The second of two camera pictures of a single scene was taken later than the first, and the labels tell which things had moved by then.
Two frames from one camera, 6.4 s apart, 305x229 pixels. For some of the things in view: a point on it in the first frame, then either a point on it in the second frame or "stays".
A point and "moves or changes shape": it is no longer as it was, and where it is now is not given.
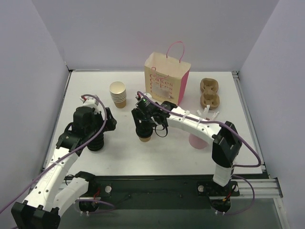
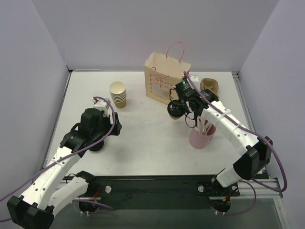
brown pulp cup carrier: [208, 87] stays
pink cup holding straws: [197, 142] stays
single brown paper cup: [145, 140] moves or changes shape
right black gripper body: [144, 122] to [195, 110]
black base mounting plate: [120, 192] stays
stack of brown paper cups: [118, 92] stays
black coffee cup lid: [144, 131] moves or changes shape
